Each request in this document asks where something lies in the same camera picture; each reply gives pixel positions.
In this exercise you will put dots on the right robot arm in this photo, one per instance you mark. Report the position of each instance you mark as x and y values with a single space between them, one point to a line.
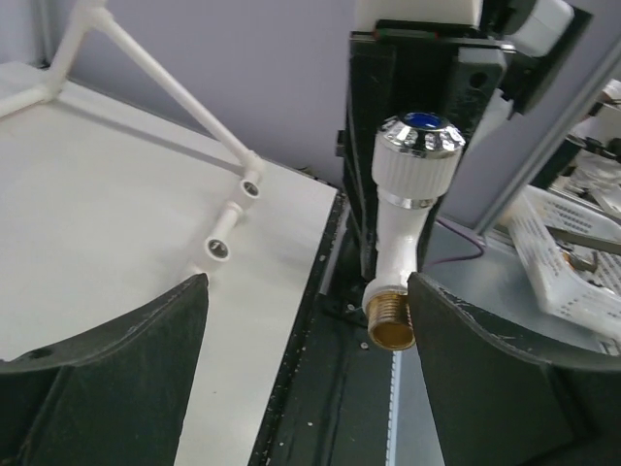
540 34

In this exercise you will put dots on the white faucet with chrome knob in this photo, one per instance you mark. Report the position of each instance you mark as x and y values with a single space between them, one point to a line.
415 158

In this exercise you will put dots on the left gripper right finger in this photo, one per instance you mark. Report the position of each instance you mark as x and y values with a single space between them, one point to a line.
502 394

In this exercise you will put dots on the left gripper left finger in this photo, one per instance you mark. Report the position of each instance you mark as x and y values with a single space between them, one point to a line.
116 394

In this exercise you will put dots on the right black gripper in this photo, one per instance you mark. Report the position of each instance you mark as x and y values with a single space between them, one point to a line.
420 75

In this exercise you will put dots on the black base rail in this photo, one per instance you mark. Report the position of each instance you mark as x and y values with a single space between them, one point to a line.
329 404

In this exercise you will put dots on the white plastic basket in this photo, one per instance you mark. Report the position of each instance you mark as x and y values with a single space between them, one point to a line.
571 255

